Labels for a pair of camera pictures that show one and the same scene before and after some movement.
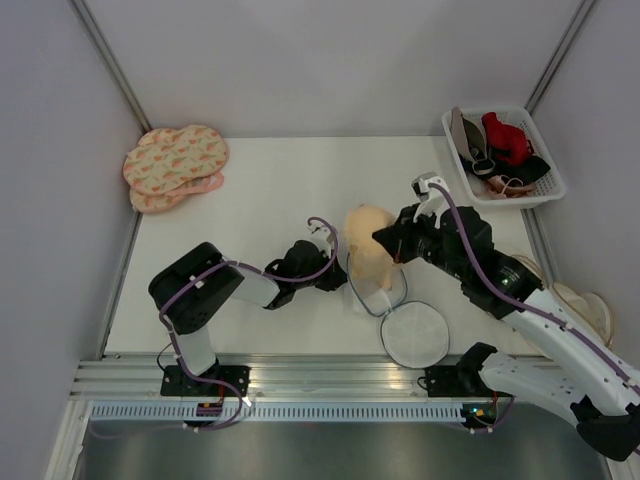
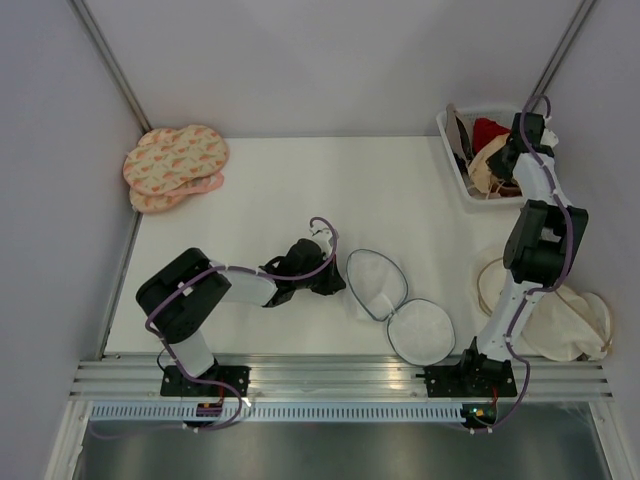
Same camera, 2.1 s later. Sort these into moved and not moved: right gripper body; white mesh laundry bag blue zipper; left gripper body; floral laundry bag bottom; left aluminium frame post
Moved: right gripper body
Not moved: floral laundry bag bottom; left aluminium frame post; left gripper body; white mesh laundry bag blue zipper
